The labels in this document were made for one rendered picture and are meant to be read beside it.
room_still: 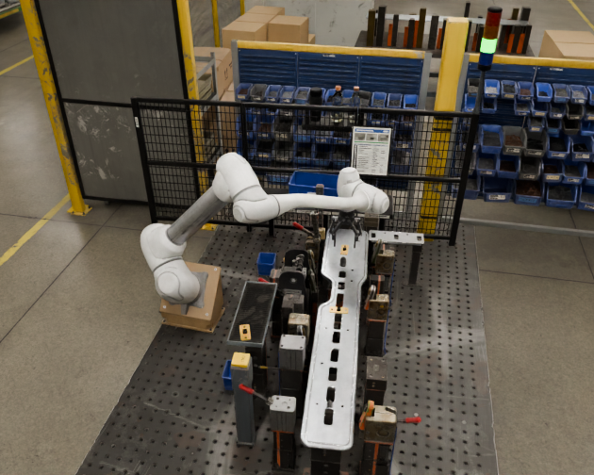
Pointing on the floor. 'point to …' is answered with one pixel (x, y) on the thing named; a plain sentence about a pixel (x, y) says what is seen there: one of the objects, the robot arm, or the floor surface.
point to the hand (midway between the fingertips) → (344, 242)
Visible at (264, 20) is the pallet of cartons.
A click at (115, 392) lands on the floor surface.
